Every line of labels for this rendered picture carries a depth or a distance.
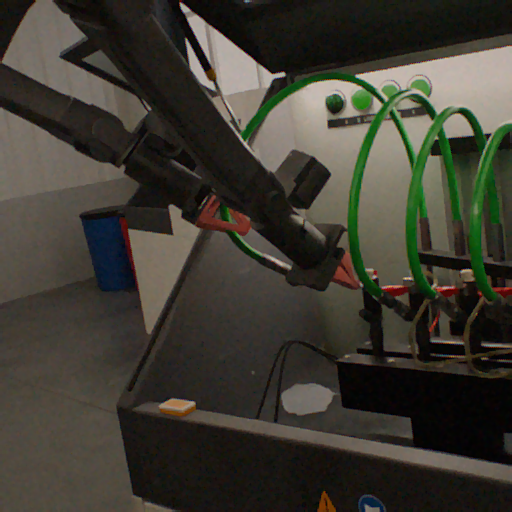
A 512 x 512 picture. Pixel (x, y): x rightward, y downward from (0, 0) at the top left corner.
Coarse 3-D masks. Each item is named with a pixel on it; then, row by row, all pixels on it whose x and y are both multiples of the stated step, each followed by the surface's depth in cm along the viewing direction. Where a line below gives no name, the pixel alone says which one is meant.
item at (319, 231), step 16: (304, 224) 102; (320, 224) 109; (336, 224) 106; (304, 240) 102; (320, 240) 104; (336, 240) 105; (288, 256) 104; (304, 256) 103; (320, 256) 104; (288, 272) 108; (304, 272) 105; (320, 272) 103
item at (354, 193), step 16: (400, 96) 105; (416, 96) 109; (384, 112) 101; (432, 112) 113; (368, 144) 98; (448, 144) 117; (448, 160) 117; (448, 176) 118; (352, 192) 96; (352, 208) 96; (352, 224) 95; (352, 240) 96; (352, 256) 96; (368, 288) 99; (384, 304) 102; (400, 304) 104
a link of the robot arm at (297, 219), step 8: (288, 200) 103; (296, 200) 101; (296, 208) 104; (288, 216) 100; (296, 216) 101; (256, 224) 101; (288, 224) 100; (296, 224) 101; (264, 232) 100; (272, 232) 100; (280, 232) 100; (288, 232) 100; (296, 232) 101; (272, 240) 101; (280, 240) 101; (288, 240) 101; (280, 248) 102
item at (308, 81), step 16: (304, 80) 115; (320, 80) 116; (336, 80) 118; (352, 80) 119; (288, 96) 114; (384, 96) 122; (400, 128) 124; (224, 208) 110; (240, 240) 112; (256, 256) 113
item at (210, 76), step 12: (168, 0) 126; (180, 12) 127; (180, 24) 128; (192, 36) 129; (192, 48) 131; (204, 60) 131; (204, 72) 133; (216, 84) 134; (228, 108) 136; (240, 132) 139
